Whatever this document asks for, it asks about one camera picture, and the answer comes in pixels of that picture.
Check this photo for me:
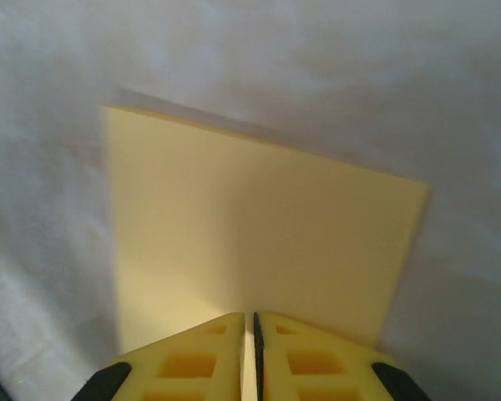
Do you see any yellow square paper sheet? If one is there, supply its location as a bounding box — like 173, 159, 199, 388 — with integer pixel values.
101, 104, 430, 401

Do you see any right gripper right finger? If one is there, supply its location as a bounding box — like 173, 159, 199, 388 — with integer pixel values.
252, 311, 434, 401

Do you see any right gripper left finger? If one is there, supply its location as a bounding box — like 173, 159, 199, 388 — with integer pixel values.
77, 311, 246, 401

